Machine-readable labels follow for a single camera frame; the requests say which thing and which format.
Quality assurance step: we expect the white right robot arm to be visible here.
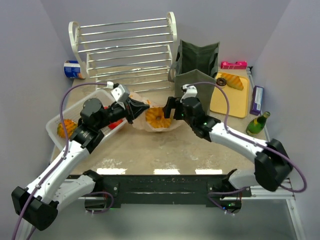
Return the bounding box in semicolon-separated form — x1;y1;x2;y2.
163;96;293;192

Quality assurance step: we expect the black base frame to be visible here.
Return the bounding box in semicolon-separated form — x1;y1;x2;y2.
84;170;252;211

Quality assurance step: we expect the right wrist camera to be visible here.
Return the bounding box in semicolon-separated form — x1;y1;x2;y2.
180;84;198;102

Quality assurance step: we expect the purple box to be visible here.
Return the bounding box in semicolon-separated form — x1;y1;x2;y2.
249;85;264;116

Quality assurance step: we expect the green fabric grocery bag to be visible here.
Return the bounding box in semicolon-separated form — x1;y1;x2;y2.
168;40;220;114

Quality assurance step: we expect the croissant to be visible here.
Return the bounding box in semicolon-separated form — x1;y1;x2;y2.
220;73;244;91

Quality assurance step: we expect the toy pineapple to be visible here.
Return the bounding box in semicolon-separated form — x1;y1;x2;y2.
57;119;78;138

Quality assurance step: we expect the green glass bottle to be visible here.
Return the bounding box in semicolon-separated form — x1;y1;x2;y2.
245;111;271;136

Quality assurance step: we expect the yellow food tray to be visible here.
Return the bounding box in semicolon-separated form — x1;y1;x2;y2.
210;76;250;119

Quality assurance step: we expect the blue white can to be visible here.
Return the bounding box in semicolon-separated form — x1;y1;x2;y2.
63;60;86;79

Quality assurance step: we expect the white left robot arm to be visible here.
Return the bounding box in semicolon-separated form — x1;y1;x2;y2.
11;97;150;231

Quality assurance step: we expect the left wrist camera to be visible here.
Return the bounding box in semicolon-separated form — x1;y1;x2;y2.
106;81;130;109

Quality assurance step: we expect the red toy tomato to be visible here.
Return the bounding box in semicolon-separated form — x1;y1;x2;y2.
108;119;123;130

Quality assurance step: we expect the banana print plastic bag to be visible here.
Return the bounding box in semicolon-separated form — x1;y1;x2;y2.
129;92;182;132

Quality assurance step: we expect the white metal shelf rack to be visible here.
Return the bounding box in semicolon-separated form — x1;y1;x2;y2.
68;11;178;93

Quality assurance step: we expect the white plastic basket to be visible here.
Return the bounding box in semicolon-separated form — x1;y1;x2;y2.
45;89;128;151

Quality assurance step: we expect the pink box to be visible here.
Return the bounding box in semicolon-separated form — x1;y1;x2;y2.
220;61;248;70

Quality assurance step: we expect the glazed bread ring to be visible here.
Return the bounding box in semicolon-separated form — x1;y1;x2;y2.
145;106;173;130

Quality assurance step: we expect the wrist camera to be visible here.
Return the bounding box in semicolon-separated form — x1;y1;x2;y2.
106;81;130;109
180;84;198;102

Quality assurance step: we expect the chocolate donut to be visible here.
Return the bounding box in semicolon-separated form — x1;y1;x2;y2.
216;77;227;88

